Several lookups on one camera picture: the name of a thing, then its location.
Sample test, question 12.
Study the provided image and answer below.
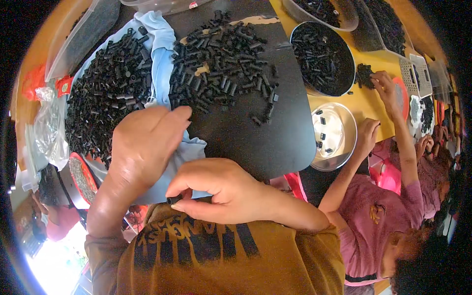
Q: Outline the person's right hand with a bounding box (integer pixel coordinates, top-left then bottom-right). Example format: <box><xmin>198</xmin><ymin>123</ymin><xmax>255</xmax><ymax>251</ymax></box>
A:
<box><xmin>165</xmin><ymin>158</ymin><xmax>273</xmax><ymax>225</ymax></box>

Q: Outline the person's left hand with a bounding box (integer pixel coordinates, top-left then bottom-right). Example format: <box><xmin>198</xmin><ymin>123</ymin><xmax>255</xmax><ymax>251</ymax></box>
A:
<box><xmin>110</xmin><ymin>106</ymin><xmax>193</xmax><ymax>192</ymax></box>

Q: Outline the light blue cloth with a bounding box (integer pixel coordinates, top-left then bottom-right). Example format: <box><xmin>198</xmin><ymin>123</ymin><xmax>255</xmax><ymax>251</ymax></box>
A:
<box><xmin>69</xmin><ymin>10</ymin><xmax>211</xmax><ymax>206</ymax></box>

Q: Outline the scattered pile of black tubes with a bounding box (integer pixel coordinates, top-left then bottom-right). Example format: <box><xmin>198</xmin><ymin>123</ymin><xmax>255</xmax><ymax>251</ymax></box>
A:
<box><xmin>168</xmin><ymin>10</ymin><xmax>280</xmax><ymax>126</ymax></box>

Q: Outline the heap of black tubes on cloth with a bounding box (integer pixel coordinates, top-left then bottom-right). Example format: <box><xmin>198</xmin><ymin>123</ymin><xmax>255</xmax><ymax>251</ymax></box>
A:
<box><xmin>65</xmin><ymin>27</ymin><xmax>154</xmax><ymax>169</ymax></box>

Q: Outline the black table mat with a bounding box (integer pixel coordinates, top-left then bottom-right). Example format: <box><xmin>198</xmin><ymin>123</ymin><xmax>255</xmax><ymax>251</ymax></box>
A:
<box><xmin>121</xmin><ymin>0</ymin><xmax>318</xmax><ymax>181</ymax></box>

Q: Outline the red tray with small parts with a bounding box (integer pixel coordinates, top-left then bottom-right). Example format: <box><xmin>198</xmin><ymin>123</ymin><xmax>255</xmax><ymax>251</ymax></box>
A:
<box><xmin>69</xmin><ymin>152</ymin><xmax>100</xmax><ymax>206</ymax></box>

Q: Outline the small red packet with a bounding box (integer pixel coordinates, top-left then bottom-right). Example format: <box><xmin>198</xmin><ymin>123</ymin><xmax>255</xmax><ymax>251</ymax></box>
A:
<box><xmin>55</xmin><ymin>75</ymin><xmax>74</xmax><ymax>98</ymax></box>

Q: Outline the clear plastic lid tray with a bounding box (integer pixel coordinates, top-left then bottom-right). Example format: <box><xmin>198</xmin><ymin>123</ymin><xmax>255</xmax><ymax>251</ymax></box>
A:
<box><xmin>44</xmin><ymin>0</ymin><xmax>122</xmax><ymax>82</ymax></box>

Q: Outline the clear plastic bag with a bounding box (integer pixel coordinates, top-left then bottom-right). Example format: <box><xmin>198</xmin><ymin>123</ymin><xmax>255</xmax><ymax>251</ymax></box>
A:
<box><xmin>34</xmin><ymin>87</ymin><xmax>71</xmax><ymax>171</ymax></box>

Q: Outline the pink plastic stool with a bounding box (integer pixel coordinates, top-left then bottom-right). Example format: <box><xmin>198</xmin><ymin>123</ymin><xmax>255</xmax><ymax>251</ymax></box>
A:
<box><xmin>283</xmin><ymin>171</ymin><xmax>309</xmax><ymax>203</ymax></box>

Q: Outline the red plastic bag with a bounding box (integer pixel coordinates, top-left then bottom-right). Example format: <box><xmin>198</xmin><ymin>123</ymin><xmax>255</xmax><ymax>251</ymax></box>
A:
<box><xmin>21</xmin><ymin>64</ymin><xmax>47</xmax><ymax>102</ymax></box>

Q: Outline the person's body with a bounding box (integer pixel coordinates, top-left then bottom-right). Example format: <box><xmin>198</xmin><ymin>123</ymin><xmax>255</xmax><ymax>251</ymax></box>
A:
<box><xmin>85</xmin><ymin>202</ymin><xmax>346</xmax><ymax>295</ymax></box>

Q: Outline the metal bowl full of tubes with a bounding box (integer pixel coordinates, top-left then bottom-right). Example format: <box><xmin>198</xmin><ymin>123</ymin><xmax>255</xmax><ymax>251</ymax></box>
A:
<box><xmin>290</xmin><ymin>21</ymin><xmax>357</xmax><ymax>97</ymax></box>

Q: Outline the shiny steel bowl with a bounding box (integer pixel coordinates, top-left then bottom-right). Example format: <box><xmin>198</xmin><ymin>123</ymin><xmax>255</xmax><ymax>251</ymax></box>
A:
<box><xmin>309</xmin><ymin>102</ymin><xmax>358</xmax><ymax>172</ymax></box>

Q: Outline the clear plastic bowl with tubes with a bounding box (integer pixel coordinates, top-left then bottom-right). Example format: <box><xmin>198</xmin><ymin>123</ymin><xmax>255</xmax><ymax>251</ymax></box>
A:
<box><xmin>282</xmin><ymin>0</ymin><xmax>359</xmax><ymax>32</ymax></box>

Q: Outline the small clump of black tubes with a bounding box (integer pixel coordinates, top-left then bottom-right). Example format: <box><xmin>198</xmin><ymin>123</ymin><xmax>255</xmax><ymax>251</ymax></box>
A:
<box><xmin>355</xmin><ymin>63</ymin><xmax>377</xmax><ymax>90</ymax></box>

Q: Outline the clear plastic bin with tubes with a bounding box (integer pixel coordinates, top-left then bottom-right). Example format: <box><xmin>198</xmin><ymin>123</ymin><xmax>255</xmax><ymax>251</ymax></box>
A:
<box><xmin>350</xmin><ymin>0</ymin><xmax>411</xmax><ymax>58</ymax></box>

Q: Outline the red plastic plate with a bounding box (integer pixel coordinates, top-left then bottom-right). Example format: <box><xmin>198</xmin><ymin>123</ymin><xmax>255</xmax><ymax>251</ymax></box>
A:
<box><xmin>392</xmin><ymin>76</ymin><xmax>410</xmax><ymax>121</ymax></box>

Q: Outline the white perforated basket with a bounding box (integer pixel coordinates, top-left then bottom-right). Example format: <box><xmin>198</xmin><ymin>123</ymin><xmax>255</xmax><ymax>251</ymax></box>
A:
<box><xmin>399</xmin><ymin>54</ymin><xmax>434</xmax><ymax>99</ymax></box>

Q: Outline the white basket with black tubes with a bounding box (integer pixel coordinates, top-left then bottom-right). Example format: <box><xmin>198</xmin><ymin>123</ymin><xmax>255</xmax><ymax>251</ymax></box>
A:
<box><xmin>409</xmin><ymin>95</ymin><xmax>436</xmax><ymax>140</ymax></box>

